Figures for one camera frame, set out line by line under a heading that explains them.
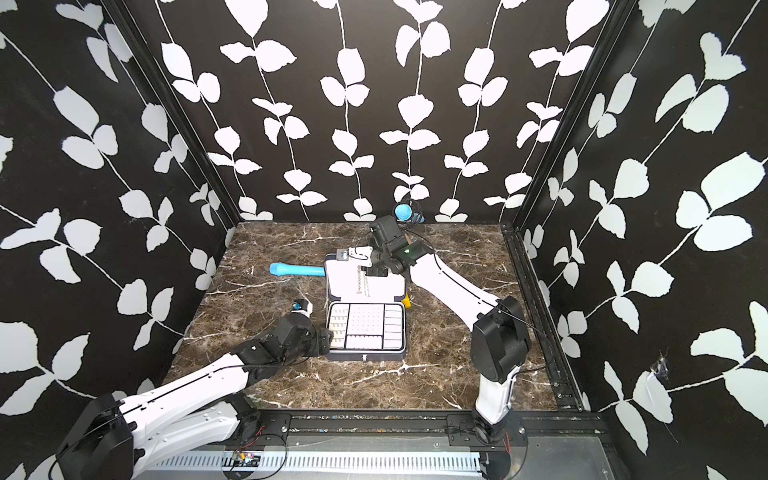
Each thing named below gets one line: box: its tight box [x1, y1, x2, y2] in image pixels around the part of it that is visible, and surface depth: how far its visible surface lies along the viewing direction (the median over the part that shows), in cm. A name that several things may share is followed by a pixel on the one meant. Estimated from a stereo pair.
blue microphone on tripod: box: [393, 202, 413, 223], surface depth 90 cm
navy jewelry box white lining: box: [324, 253, 408, 361], surface depth 88 cm
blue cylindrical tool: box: [269, 262, 325, 276], surface depth 107 cm
